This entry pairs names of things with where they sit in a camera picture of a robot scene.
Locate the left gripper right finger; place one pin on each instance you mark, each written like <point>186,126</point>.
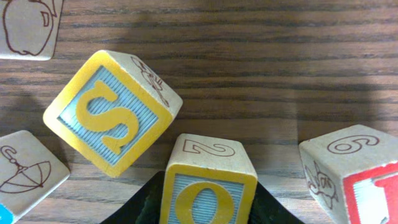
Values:
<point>267,210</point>

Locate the red I block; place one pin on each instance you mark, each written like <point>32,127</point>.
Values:
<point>352,173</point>

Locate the blue T block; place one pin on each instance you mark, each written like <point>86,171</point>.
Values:
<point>29,172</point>

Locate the red A block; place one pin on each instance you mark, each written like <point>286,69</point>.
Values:
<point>29,28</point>

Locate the yellow S block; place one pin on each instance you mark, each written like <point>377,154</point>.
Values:
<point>113,110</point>

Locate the yellow O block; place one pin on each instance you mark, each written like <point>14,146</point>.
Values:
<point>208,180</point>

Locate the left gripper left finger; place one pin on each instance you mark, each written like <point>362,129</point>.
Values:
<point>143,207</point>

